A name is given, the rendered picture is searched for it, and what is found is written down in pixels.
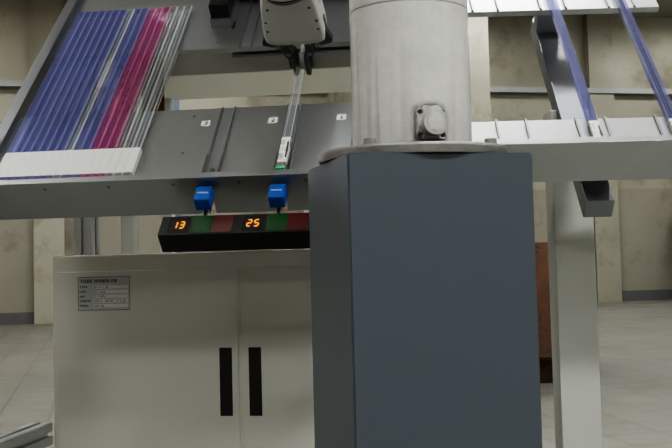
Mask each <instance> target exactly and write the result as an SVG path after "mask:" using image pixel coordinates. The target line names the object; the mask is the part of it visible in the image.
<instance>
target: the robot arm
mask: <svg viewBox="0 0 672 448"><path fill-rule="evenodd" d="M260 10H261V19H262V27H263V33H264V37H263V42H262V44H263V46H267V47H271V48H273V47H274V48H275V49H277V50H278V51H280V52H282V53H283V54H284V55H285V57H286V58H288V61H289V66H290V69H293V70H294V75H295V72H296V67H297V62H298V57H299V54H298V49H297V48H296V46H293V45H294V44H304V45H305V52H304V63H305V67H306V72H307V74H308V75H311V74H312V68H315V64H316V63H315V56H314V52H315V51H317V50H318V49H319V48H320V47H321V45H325V44H328V43H331V42H332V41H333V34H332V33H331V31H330V30H329V28H328V27H327V18H326V13H325V9H324V6H323V2H322V0H260ZM349 23H350V60H351V98H352V135H353V146H345V147H338V148H333V149H328V150H324V151H322V152H320V153H319V154H318V163H319V165H322V164H324V163H326V162H329V161H331V160H333V159H336V158H338V157H340V156H343V155H345V154H347V153H508V147H507V146H505V145H501V144H498V143H497V139H496V138H485V139H484V142H473V141H472V122H471V93H470V63H469V32H468V0H349Z"/></svg>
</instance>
